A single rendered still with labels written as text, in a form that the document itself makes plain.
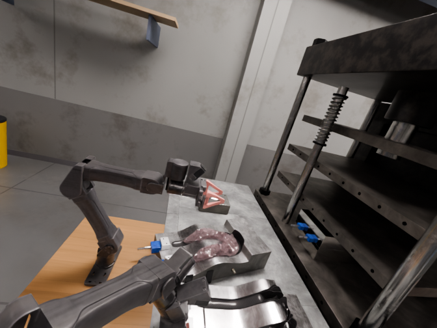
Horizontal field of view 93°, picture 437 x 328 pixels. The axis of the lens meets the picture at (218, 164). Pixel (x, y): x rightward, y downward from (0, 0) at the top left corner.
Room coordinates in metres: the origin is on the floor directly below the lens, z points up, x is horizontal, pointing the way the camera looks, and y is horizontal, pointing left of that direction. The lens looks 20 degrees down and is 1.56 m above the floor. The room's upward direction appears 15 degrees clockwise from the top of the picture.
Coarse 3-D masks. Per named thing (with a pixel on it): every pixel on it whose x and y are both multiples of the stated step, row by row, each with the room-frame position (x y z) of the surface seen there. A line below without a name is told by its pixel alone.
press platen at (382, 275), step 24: (312, 192) 1.43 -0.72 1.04; (336, 192) 1.58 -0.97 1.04; (336, 216) 1.14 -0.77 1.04; (360, 216) 1.23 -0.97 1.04; (360, 240) 0.93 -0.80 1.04; (384, 240) 1.00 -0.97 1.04; (408, 240) 1.08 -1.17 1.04; (360, 264) 0.80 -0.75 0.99; (384, 264) 0.79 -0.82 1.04; (432, 264) 0.90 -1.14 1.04; (432, 288) 0.71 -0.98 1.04
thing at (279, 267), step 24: (240, 192) 1.61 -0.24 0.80; (168, 216) 1.03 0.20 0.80; (192, 216) 1.09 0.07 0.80; (216, 216) 1.16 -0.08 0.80; (240, 216) 1.24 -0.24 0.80; (264, 216) 1.33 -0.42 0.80; (264, 240) 1.05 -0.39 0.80; (288, 264) 0.91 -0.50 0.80; (288, 288) 0.75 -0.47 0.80; (312, 312) 0.66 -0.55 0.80
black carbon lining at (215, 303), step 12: (276, 288) 0.59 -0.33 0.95; (216, 300) 0.53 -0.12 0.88; (228, 300) 0.55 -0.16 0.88; (240, 300) 0.55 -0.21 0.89; (252, 300) 0.55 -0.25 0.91; (264, 300) 0.56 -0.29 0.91; (276, 300) 0.55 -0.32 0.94; (288, 312) 0.51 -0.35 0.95; (276, 324) 0.47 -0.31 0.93; (288, 324) 0.53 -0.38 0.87
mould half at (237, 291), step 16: (224, 288) 0.59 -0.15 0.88; (240, 288) 0.59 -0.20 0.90; (256, 288) 0.59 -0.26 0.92; (272, 304) 0.53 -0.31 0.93; (288, 304) 0.62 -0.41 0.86; (208, 320) 0.46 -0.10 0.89; (224, 320) 0.47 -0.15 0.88; (240, 320) 0.48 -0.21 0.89; (256, 320) 0.48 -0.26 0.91; (272, 320) 0.48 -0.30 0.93; (304, 320) 0.57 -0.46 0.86
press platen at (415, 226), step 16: (304, 160) 1.46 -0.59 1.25; (320, 160) 1.39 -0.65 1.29; (336, 160) 1.55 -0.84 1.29; (352, 160) 1.76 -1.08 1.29; (336, 176) 1.14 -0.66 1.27; (352, 176) 1.18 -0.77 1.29; (368, 176) 1.30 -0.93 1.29; (384, 176) 1.44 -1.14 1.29; (352, 192) 1.01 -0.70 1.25; (368, 192) 0.95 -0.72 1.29; (384, 192) 1.03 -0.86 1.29; (400, 192) 1.12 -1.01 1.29; (416, 192) 1.23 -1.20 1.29; (384, 208) 0.84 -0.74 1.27; (400, 208) 0.84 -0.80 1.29; (416, 208) 0.91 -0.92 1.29; (432, 208) 0.98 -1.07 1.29; (400, 224) 0.76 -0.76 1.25; (416, 224) 0.72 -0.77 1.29
